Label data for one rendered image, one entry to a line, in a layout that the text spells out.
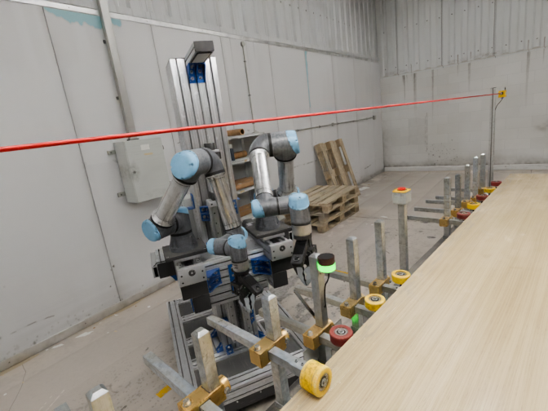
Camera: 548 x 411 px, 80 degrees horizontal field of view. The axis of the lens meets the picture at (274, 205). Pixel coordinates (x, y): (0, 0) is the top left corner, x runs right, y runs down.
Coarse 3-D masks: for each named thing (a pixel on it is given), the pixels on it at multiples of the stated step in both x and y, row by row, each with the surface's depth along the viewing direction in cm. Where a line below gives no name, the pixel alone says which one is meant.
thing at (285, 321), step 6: (282, 318) 133; (288, 318) 133; (282, 324) 133; (288, 324) 130; (294, 324) 128; (300, 324) 128; (294, 330) 128; (300, 330) 126; (306, 330) 124; (324, 336) 119; (324, 342) 119; (330, 342) 116; (336, 348) 115
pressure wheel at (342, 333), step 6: (330, 330) 114; (336, 330) 114; (342, 330) 113; (348, 330) 113; (330, 336) 113; (336, 336) 111; (342, 336) 111; (348, 336) 110; (336, 342) 111; (342, 342) 110
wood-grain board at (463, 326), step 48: (528, 192) 243; (480, 240) 173; (528, 240) 166; (432, 288) 134; (480, 288) 129; (528, 288) 125; (384, 336) 109; (432, 336) 106; (480, 336) 103; (528, 336) 101; (336, 384) 92; (384, 384) 90; (432, 384) 88; (480, 384) 86; (528, 384) 84
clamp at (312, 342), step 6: (330, 324) 124; (312, 330) 121; (318, 330) 121; (324, 330) 122; (306, 336) 119; (312, 336) 118; (318, 336) 119; (306, 342) 120; (312, 342) 118; (318, 342) 119; (312, 348) 118
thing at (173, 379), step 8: (152, 352) 106; (144, 360) 105; (152, 360) 102; (160, 360) 102; (152, 368) 101; (160, 368) 99; (168, 368) 98; (160, 376) 98; (168, 376) 95; (176, 376) 94; (168, 384) 95; (176, 384) 91; (184, 384) 91; (176, 392) 92; (184, 392) 88; (208, 400) 84; (200, 408) 83; (208, 408) 82; (216, 408) 82
